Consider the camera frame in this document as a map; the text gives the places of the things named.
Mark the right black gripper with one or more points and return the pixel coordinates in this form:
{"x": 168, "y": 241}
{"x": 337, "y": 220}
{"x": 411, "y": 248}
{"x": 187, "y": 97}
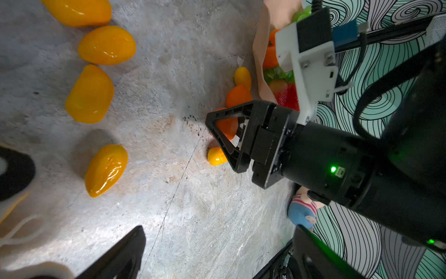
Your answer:
{"x": 334, "y": 165}

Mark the pink scalloped fruit bowl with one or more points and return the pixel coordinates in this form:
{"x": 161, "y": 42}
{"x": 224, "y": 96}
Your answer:
{"x": 274, "y": 15}

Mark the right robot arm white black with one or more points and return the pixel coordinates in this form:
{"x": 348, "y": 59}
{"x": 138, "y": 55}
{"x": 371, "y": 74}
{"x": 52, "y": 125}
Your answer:
{"x": 392, "y": 170}

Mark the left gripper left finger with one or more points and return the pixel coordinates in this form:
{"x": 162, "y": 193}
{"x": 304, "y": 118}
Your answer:
{"x": 122, "y": 261}

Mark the red fake strawberry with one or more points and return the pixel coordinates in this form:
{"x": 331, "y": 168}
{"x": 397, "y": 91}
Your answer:
{"x": 285, "y": 94}

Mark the yellow fake kumquat near bowl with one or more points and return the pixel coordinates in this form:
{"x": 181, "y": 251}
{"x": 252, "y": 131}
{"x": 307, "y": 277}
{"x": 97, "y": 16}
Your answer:
{"x": 242, "y": 77}

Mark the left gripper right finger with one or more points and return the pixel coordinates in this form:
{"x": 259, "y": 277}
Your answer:
{"x": 316, "y": 260}

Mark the pink boy plush doll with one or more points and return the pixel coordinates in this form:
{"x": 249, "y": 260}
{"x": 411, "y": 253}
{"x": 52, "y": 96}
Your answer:
{"x": 302, "y": 210}

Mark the green fake grape bunch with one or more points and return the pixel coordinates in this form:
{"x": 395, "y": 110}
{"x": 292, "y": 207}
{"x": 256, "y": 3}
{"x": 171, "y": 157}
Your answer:
{"x": 302, "y": 14}

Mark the orange fake tangerine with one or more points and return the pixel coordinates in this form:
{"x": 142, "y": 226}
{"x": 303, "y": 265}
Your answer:
{"x": 238, "y": 95}
{"x": 270, "y": 59}
{"x": 229, "y": 127}

